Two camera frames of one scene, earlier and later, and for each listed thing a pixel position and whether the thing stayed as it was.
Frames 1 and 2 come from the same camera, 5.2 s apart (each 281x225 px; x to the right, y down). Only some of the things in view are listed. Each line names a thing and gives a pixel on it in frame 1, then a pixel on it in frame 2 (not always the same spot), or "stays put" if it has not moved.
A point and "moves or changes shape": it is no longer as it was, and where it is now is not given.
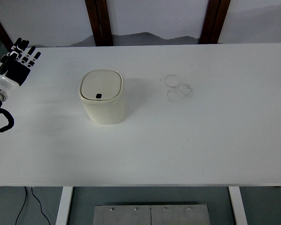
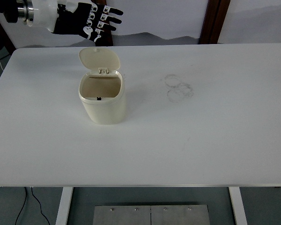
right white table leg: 238,205 stays put
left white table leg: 62,213 stays put
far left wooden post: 0,30 stays put
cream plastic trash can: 102,92 moves or changes shape
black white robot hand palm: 17,72 to 73,17
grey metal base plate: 153,214 stays put
